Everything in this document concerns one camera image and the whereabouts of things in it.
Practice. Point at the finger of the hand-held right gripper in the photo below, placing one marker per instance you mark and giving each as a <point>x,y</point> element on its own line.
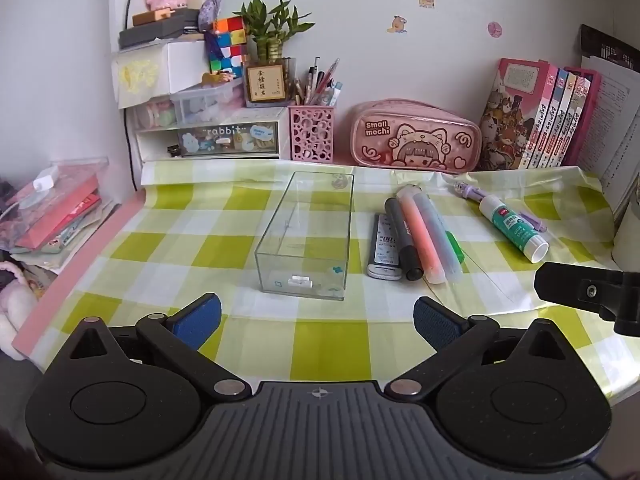
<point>575,287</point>

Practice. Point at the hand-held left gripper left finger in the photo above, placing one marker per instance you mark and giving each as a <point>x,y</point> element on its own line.
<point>195,322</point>

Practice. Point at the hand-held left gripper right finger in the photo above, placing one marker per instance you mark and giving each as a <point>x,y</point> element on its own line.
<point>437,325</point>

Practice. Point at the green highlighter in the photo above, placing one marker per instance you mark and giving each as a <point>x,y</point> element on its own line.
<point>455,247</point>

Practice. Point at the black marker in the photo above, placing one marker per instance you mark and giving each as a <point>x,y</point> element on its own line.
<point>407,245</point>

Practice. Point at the salmon pink highlighter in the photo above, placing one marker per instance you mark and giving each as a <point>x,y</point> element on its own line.
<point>425,240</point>

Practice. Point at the white teal glue stick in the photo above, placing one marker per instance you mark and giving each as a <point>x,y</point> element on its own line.
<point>512,225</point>

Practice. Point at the black pencil lead case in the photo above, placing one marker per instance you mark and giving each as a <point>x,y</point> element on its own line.
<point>385,250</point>

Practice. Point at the pale translucent highlighter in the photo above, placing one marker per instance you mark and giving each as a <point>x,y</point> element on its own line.
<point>434,220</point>

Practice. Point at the clear plastic organizer box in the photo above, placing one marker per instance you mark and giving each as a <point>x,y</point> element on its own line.
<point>300,280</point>

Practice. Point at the slim purple pen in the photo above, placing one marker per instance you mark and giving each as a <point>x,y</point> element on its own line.
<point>462,190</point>

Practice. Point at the green checked tablecloth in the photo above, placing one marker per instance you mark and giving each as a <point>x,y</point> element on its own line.
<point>320,345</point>

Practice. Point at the stack of books and papers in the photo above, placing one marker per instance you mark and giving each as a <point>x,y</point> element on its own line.
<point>60,255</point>

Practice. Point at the white text pages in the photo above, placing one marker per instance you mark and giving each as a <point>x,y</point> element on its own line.
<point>620,135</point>

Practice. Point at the illustrated comic book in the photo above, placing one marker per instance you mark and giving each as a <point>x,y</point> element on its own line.
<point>573,120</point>
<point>551,120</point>
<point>562,120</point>
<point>540,120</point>

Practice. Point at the black binder clip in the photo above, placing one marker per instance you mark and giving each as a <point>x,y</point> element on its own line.
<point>173,150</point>

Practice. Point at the pink white plush toy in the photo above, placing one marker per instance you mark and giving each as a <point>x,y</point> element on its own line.
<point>15,310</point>

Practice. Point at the clear drawer with stickers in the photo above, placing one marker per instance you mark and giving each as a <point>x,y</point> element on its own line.
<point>225,140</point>

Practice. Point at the pink cartoon pencil case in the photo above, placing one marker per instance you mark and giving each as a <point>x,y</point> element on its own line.
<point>415,135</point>

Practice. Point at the clear plastic tray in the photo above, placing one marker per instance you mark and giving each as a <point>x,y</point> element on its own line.
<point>75,167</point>

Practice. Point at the white charger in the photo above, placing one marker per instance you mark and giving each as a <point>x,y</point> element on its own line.
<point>45,181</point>

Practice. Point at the white drawer organizer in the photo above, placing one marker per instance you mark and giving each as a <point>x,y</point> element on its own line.
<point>282,130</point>

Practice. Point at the clear drawer with tape rolls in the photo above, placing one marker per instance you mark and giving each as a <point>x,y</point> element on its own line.
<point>155,112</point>

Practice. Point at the clear lidded storage box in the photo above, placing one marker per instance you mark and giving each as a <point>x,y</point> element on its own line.
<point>205,105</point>

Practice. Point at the pink perforated pen holder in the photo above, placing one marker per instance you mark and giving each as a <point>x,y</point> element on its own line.
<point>310,135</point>

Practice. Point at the small brown toy figure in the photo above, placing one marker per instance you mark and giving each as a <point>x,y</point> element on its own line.
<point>215,77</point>

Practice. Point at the lucky bamboo in glass vase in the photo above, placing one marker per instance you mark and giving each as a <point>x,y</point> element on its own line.
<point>265,85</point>

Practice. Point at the white box with yellow sticker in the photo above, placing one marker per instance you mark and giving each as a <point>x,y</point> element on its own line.
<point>185,65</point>

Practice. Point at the bunch of assorted pens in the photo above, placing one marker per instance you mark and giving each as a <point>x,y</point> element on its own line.
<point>320,85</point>

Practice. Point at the colourful puzzle cube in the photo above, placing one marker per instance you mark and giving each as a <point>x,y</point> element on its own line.
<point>230,45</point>

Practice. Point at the dark grey flat box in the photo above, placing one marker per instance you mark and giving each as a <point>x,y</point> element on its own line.
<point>150,35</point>

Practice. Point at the brown flat box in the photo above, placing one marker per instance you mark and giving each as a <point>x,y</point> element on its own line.
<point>150,16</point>

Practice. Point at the purple tasselled sachet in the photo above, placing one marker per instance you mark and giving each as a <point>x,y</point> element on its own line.
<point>209,7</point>

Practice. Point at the pink round wall sticker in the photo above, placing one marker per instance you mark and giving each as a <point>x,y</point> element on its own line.
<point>494,29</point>

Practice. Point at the orange animal wall sticker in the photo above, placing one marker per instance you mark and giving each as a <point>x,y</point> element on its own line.
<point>397,24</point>

